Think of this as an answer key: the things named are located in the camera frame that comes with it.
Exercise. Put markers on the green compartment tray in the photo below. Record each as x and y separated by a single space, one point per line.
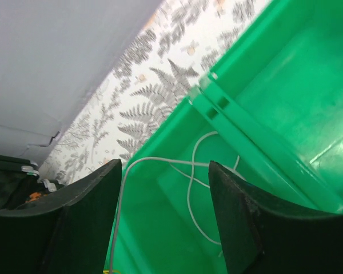
270 111

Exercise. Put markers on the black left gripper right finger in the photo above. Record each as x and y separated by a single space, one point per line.
262 233

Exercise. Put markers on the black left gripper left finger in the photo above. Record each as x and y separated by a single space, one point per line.
67 231

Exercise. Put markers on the floral patterned table mat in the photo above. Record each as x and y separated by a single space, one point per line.
181 41

